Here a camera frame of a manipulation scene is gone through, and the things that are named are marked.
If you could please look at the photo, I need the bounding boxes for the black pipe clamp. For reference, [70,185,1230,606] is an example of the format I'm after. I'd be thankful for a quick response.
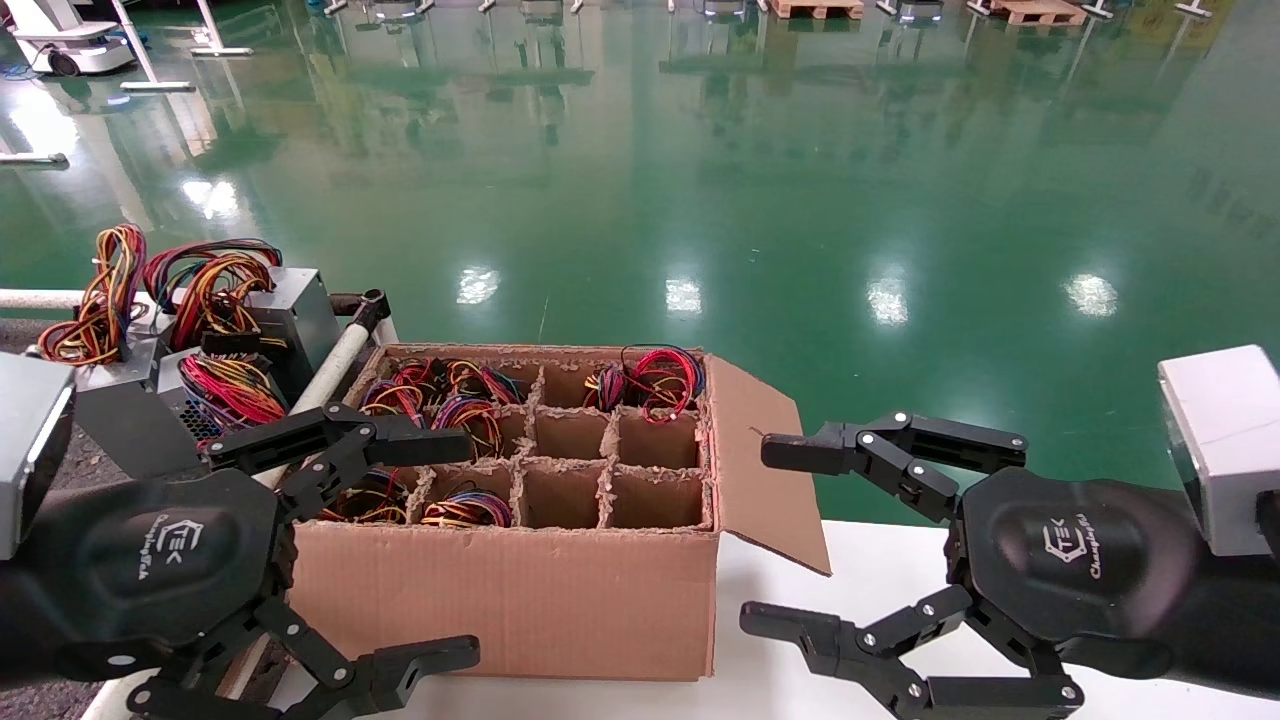
[330,289,392,336]

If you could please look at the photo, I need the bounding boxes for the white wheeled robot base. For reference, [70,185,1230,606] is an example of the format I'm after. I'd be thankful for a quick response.
[5,0,136,77]

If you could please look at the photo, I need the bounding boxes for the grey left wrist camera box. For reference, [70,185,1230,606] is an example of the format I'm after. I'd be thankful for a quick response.
[0,352,76,561]

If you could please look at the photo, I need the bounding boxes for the power supply with mixed wires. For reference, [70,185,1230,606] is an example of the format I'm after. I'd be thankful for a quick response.
[445,360,526,406]
[390,358,446,401]

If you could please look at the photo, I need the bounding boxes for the grey power supply orange wires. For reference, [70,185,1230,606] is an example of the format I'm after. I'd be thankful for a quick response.
[38,224,206,479]

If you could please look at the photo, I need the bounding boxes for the brown cardboard box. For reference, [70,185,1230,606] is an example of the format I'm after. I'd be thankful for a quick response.
[285,343,833,683]

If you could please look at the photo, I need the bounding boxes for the grey power supply black connector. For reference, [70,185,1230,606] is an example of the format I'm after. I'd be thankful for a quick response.
[143,238,343,406]

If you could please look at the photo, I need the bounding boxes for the cardboard cell divider grid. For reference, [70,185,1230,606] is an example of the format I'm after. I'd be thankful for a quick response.
[345,358,715,531]

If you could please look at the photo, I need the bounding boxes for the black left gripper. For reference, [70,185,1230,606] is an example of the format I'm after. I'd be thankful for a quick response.
[25,403,481,720]

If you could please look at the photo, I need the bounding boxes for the long white pipe rail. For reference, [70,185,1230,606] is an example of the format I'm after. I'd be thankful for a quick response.
[80,318,399,720]

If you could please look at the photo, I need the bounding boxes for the wooden pallet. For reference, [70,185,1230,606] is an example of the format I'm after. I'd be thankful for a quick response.
[768,0,866,20]
[990,0,1088,27]

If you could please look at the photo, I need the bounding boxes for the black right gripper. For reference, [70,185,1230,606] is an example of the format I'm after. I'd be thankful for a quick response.
[740,410,1201,720]

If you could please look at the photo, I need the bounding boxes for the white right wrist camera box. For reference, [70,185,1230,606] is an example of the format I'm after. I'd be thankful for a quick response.
[1158,345,1280,557]

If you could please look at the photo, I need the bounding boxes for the power supply with purple wires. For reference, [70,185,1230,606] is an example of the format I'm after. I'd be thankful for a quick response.
[420,488,514,529]
[358,380,431,426]

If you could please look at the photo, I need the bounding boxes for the short white pipe rail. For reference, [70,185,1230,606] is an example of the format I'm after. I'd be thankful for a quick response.
[0,289,86,312]

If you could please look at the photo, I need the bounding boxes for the power supply with blue wires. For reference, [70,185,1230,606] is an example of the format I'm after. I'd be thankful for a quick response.
[325,468,411,526]

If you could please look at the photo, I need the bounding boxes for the cable bundle back right cell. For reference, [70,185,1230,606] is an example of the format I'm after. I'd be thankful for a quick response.
[583,345,708,426]

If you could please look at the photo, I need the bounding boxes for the grey power supply red wires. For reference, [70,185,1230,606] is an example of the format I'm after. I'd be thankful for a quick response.
[160,350,291,451]

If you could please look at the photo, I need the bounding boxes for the white stand leg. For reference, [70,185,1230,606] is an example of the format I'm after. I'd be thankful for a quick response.
[108,0,196,93]
[190,0,254,57]

